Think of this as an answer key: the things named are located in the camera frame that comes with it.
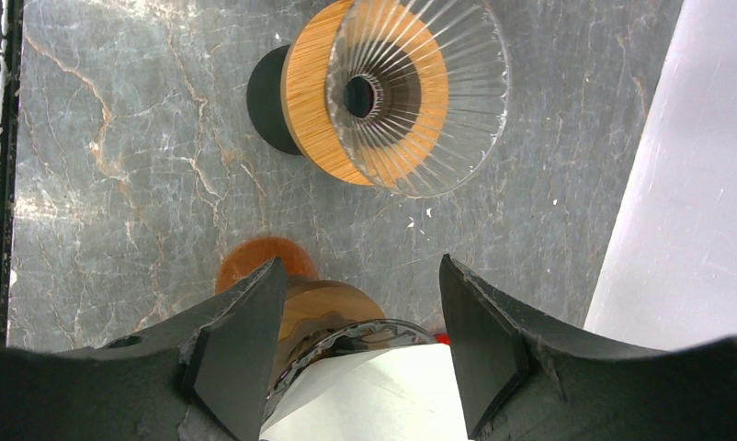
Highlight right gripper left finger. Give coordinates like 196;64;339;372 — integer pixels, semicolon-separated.
0;258;288;440

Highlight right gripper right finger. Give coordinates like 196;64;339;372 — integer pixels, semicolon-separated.
439;255;737;440

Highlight white paper coffee filter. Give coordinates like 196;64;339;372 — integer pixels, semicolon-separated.
260;344;469;440

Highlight dark wooden ring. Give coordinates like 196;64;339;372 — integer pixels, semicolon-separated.
278;277;387;344

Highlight clear glass dripper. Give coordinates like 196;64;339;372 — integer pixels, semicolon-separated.
325;1;511;198

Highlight light wooden ring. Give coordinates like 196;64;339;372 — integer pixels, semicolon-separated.
279;0;450;187

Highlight amber glass carafe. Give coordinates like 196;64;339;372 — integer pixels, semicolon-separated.
215;236;319;294

